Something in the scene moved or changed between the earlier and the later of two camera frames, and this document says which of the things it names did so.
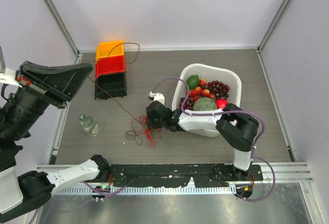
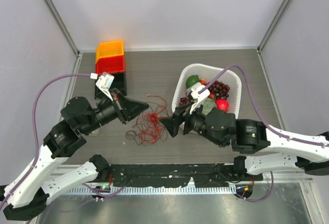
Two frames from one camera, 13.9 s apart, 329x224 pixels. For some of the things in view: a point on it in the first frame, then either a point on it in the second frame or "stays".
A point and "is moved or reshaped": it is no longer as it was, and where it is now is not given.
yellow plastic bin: x=103 y=49 stays
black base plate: x=179 y=175 stays
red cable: x=139 y=124 is moved or reshaped
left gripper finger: x=65 y=81 → x=133 y=108
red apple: x=221 y=103 stays
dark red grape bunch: x=218 y=88 stays
